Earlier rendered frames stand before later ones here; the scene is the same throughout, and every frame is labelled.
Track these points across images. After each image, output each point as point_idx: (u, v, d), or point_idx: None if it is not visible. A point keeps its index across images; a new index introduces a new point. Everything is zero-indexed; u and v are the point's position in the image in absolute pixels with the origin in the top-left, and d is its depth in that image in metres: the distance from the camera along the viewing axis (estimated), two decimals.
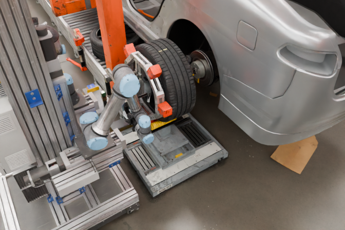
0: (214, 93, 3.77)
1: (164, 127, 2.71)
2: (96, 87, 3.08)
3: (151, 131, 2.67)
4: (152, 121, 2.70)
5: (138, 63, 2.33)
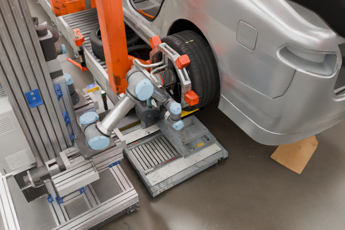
0: None
1: (186, 116, 2.80)
2: (96, 87, 3.08)
3: None
4: None
5: (165, 54, 2.42)
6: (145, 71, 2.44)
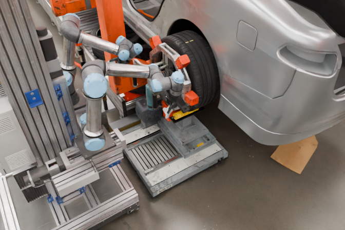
0: None
1: (186, 116, 2.80)
2: None
3: (175, 120, 2.77)
4: (175, 112, 2.80)
5: (165, 54, 2.42)
6: None
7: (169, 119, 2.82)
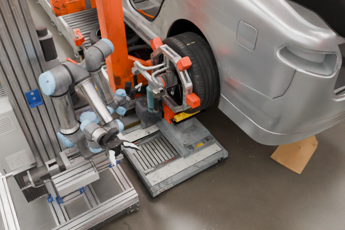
0: None
1: (188, 118, 2.78)
2: (96, 87, 3.08)
3: (176, 122, 2.74)
4: (176, 114, 2.78)
5: (167, 56, 2.40)
6: (146, 73, 2.42)
7: (170, 121, 2.80)
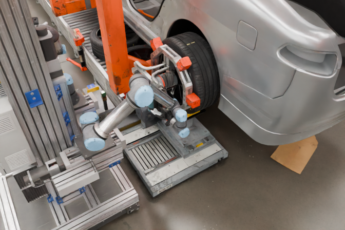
0: None
1: (188, 118, 2.78)
2: (96, 87, 3.08)
3: None
4: None
5: (167, 56, 2.40)
6: (146, 73, 2.42)
7: None
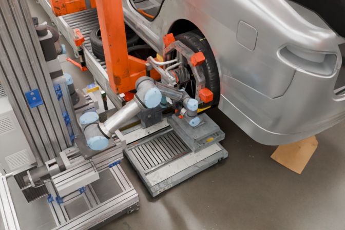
0: None
1: (198, 114, 2.83)
2: (96, 87, 3.08)
3: None
4: None
5: (179, 51, 2.45)
6: (159, 69, 2.46)
7: (181, 116, 2.85)
